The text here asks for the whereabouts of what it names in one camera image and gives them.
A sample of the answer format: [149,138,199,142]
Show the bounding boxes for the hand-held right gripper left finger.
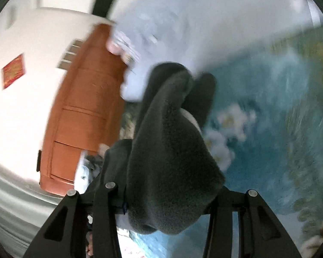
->
[22,181,127,258]

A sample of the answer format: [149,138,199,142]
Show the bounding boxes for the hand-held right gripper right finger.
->
[203,187,304,258]

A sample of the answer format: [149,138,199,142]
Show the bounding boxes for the dark grey fleece jacket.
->
[85,62,227,235]

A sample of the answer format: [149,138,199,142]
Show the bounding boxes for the brown wooden headboard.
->
[39,23,127,197]

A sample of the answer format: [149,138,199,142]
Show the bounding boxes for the light blue floral quilt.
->
[107,0,323,103]

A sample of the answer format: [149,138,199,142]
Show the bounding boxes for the white wall vent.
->
[57,40,83,71]

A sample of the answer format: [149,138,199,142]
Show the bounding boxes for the red wall poster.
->
[1,54,26,90]

